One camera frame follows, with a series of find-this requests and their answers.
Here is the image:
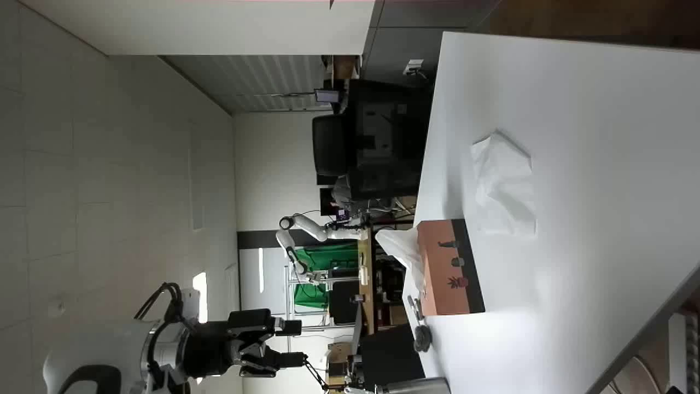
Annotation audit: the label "brown tissue box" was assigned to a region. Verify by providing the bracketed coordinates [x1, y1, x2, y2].
[415, 216, 489, 318]

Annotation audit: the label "grey metal table frame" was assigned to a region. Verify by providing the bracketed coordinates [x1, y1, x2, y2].
[587, 264, 700, 394]

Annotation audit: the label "black office chair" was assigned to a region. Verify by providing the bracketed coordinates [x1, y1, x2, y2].
[311, 77, 428, 204]

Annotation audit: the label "white tissue sheet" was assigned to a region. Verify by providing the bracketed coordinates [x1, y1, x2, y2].
[374, 225, 427, 278]

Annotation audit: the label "crumpled white tissue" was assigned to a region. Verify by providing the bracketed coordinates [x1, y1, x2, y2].
[469, 130, 540, 240]

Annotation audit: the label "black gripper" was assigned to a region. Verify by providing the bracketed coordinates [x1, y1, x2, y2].
[182, 307, 311, 381]

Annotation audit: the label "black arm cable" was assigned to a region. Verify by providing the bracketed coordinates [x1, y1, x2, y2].
[134, 280, 187, 323]

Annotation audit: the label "small black device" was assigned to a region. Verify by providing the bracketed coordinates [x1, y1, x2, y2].
[410, 293, 438, 355]

